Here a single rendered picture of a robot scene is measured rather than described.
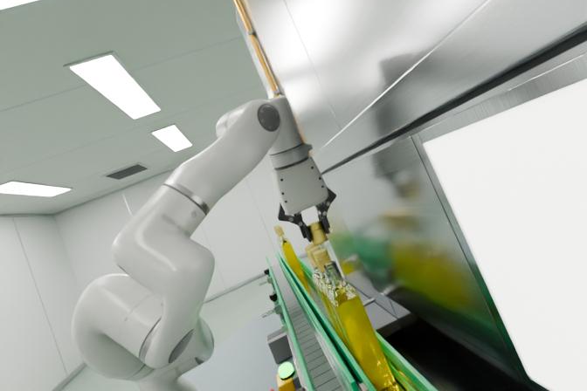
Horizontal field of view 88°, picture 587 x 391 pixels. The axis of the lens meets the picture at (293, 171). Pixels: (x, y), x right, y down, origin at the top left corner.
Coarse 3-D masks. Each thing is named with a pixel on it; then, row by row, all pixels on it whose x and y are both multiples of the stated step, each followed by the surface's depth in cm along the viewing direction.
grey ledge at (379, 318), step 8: (360, 296) 109; (376, 304) 98; (368, 312) 94; (376, 312) 92; (384, 312) 90; (376, 320) 88; (384, 320) 86; (392, 320) 84; (376, 328) 83; (384, 328) 83; (392, 328) 83; (400, 328) 84; (384, 336) 83; (392, 336) 91
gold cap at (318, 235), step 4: (308, 224) 66; (312, 224) 64; (316, 224) 64; (320, 224) 64; (308, 228) 64; (312, 228) 64; (316, 228) 64; (320, 228) 64; (312, 232) 64; (316, 232) 64; (320, 232) 64; (324, 232) 65; (312, 236) 64; (316, 236) 64; (320, 236) 64; (324, 236) 64; (316, 240) 64; (320, 240) 64; (324, 240) 64; (316, 244) 64
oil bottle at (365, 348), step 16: (336, 288) 63; (352, 288) 63; (336, 304) 62; (352, 304) 62; (352, 320) 62; (368, 320) 62; (352, 336) 61; (368, 336) 62; (352, 352) 63; (368, 352) 61; (368, 368) 61; (384, 368) 61; (384, 384) 61
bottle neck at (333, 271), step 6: (324, 264) 66; (330, 264) 64; (336, 264) 65; (330, 270) 64; (336, 270) 64; (330, 276) 64; (336, 276) 64; (330, 282) 64; (336, 282) 64; (342, 282) 64
